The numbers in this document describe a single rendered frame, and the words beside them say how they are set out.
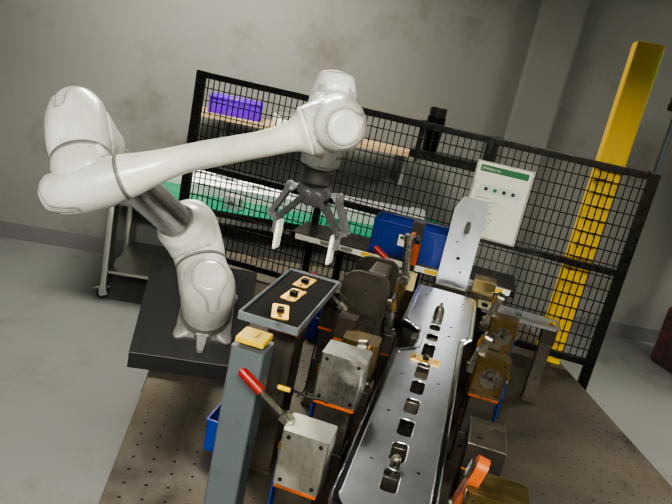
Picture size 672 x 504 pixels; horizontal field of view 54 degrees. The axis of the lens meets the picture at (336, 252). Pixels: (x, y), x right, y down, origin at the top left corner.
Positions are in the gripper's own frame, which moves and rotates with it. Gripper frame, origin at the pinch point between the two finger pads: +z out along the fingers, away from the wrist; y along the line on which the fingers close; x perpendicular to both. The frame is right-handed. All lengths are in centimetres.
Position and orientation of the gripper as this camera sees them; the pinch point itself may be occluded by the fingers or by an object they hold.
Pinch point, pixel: (302, 251)
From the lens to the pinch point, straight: 153.3
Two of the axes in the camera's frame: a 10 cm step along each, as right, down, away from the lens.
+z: -2.0, 9.4, 2.8
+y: 9.3, 2.8, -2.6
